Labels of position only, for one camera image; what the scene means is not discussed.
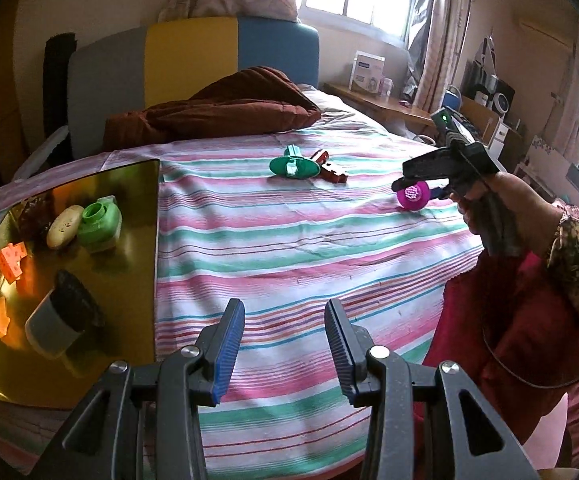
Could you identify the person's red clothing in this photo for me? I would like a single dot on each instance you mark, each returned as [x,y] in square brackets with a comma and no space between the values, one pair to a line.
[509,335]

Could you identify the magenta plastic part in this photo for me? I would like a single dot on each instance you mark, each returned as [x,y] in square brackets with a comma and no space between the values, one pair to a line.
[413,196]

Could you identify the white cardboard box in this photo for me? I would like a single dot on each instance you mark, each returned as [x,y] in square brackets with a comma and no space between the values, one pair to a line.
[368,72]

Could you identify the green plastic part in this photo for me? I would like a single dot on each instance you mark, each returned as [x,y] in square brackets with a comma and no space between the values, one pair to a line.
[99,222]

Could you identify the blue and white jug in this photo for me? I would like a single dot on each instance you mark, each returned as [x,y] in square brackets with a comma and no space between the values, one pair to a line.
[453,96]

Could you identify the gold mirrored tray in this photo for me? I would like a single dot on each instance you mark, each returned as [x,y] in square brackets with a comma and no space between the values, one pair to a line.
[94,285]

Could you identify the brown quilt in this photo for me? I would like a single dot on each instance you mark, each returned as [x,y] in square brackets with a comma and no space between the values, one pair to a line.
[219,110]

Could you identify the person's right hand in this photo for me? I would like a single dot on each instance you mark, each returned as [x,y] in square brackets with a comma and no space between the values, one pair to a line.
[529,215]

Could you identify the grey and black cylinder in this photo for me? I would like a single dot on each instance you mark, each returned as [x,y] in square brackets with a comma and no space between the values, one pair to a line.
[62,315]

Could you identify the orange plastic cube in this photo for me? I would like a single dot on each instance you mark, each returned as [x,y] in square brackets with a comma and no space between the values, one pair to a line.
[12,262]

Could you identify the red plastic part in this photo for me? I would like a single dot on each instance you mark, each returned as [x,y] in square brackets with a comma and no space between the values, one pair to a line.
[332,172]

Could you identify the brown cardboard box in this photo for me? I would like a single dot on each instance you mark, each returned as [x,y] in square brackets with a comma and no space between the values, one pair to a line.
[479,120]

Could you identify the teal oval plastic part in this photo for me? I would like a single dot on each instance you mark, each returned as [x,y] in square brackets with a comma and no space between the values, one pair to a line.
[294,166]

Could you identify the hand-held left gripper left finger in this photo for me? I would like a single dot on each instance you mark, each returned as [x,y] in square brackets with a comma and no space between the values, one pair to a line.
[227,350]

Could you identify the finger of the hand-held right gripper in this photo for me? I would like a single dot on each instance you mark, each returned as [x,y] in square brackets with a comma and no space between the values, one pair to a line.
[429,167]
[440,193]

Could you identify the grey bed side rail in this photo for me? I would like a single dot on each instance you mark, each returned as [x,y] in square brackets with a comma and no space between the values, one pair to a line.
[39,152]

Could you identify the grey yellow blue headboard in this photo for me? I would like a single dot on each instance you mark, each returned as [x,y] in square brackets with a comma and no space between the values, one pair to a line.
[194,60]

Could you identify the white floral board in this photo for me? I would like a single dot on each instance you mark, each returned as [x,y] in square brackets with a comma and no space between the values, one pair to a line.
[544,165]

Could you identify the cream oval plastic part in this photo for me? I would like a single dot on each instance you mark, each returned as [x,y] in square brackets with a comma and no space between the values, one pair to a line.
[64,227]

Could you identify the dark brown object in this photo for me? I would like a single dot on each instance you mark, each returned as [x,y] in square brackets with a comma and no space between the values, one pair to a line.
[34,220]

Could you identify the black and silver speaker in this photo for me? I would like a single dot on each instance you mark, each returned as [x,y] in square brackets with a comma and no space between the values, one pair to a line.
[494,92]

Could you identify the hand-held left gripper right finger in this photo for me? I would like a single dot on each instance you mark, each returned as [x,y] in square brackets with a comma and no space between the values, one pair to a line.
[342,355]

